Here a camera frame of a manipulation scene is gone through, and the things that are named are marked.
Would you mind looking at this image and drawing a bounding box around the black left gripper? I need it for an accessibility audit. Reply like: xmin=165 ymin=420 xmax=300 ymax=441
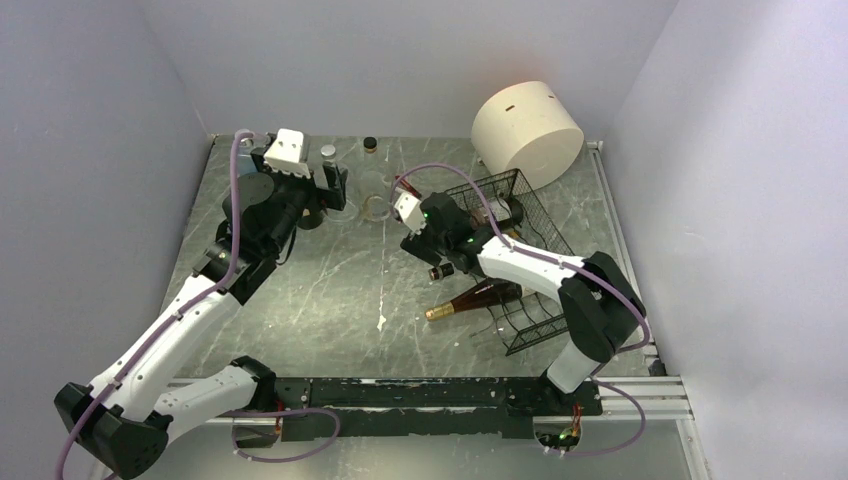
xmin=251 ymin=146 xmax=346 ymax=254

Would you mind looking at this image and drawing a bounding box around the silver capped clear bottle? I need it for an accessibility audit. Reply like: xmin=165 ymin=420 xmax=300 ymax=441
xmin=320 ymin=143 xmax=359 ymax=223

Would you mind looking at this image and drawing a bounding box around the dark wine bottle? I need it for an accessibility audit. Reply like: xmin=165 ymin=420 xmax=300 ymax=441
xmin=297 ymin=208 xmax=325 ymax=231

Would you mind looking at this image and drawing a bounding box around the blue labelled clear bottle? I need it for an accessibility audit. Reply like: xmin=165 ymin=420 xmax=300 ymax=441
xmin=237 ymin=137 xmax=262 ymax=177

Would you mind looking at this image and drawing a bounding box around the silver necked green wine bottle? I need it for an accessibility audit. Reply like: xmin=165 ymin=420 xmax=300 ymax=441
xmin=470 ymin=197 xmax=525 ymax=234

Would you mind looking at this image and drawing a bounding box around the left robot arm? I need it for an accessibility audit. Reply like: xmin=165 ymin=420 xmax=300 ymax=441
xmin=54 ymin=162 xmax=348 ymax=479

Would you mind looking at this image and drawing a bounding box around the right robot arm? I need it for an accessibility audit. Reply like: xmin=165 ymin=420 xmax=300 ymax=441
xmin=393 ymin=192 xmax=649 ymax=414

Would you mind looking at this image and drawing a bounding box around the black gold capped clear bottle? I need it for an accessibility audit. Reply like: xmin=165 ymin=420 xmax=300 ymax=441
xmin=428 ymin=263 xmax=455 ymax=281

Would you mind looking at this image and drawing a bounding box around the gold capped amber wine bottle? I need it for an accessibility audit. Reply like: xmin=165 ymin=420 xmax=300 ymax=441
xmin=425 ymin=278 xmax=529 ymax=321

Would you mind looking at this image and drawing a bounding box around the red utility knife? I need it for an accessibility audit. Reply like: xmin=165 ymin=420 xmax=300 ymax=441
xmin=396 ymin=179 xmax=422 ymax=199

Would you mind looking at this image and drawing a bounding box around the cream cylindrical appliance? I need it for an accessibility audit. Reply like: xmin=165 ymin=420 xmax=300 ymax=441
xmin=471 ymin=81 xmax=585 ymax=190

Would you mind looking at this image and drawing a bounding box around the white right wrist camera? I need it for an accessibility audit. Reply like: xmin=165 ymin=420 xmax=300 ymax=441
xmin=393 ymin=191 xmax=426 ymax=234

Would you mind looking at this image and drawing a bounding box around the black wire wine rack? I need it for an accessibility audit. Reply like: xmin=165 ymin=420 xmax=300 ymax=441
xmin=447 ymin=169 xmax=573 ymax=356

